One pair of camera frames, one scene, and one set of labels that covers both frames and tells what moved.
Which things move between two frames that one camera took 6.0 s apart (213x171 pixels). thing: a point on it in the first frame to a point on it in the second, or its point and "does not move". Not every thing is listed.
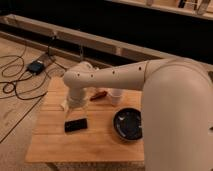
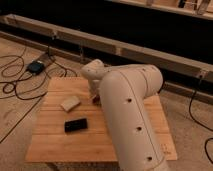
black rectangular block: x=75 y=125 does not move
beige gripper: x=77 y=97 to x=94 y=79
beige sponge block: x=65 y=105 does not move
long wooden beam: x=91 y=41 does not move
